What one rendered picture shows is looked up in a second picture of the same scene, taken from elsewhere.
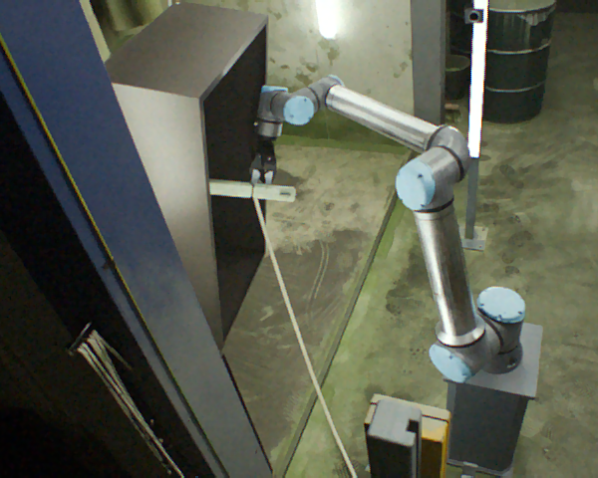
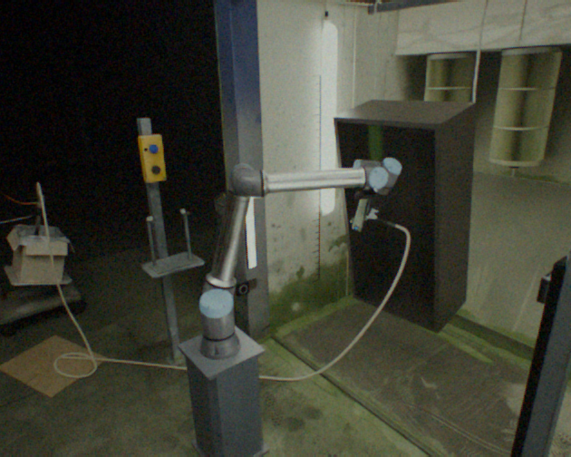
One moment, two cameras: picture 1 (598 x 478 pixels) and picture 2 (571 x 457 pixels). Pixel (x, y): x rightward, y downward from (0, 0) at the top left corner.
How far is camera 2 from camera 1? 2.88 m
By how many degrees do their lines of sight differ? 93
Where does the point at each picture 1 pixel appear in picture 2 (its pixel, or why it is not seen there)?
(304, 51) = not seen: outside the picture
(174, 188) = not seen: hidden behind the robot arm
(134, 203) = (229, 88)
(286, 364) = (367, 375)
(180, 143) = (343, 142)
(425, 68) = not seen: outside the picture
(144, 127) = (355, 131)
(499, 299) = (217, 297)
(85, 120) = (226, 57)
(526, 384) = (187, 345)
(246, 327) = (418, 369)
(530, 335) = (209, 367)
